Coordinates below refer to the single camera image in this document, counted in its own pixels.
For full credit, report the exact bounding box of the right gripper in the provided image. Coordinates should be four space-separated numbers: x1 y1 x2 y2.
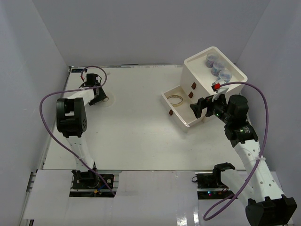
190 91 233 124

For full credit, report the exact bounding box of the white bottom drawer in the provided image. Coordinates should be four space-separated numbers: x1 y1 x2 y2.
161 86 204 132

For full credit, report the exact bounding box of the beige masking tape roll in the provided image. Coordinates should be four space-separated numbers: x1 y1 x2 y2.
167 95 183 107

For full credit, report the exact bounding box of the white tape roll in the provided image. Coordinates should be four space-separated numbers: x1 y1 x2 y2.
102 95 115 107

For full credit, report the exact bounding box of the white drawer storage box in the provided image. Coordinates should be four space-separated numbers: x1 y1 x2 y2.
180 46 247 105

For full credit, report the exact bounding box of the paper clip jar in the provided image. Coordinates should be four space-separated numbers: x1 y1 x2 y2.
205 52 219 68
211 60 226 77
218 69 232 83

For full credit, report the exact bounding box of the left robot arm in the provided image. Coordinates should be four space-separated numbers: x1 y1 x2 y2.
56 73 107 172

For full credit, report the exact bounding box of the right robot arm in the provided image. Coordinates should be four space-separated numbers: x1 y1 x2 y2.
190 94 297 226

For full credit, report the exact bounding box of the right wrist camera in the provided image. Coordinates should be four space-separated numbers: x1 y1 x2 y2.
212 79 229 102

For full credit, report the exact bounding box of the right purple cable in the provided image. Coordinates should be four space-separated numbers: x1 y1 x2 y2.
202 82 269 221

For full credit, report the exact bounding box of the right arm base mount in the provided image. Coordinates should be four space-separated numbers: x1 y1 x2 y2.
191 162 236 200

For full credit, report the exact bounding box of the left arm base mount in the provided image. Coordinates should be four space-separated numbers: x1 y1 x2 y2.
69 169 121 198

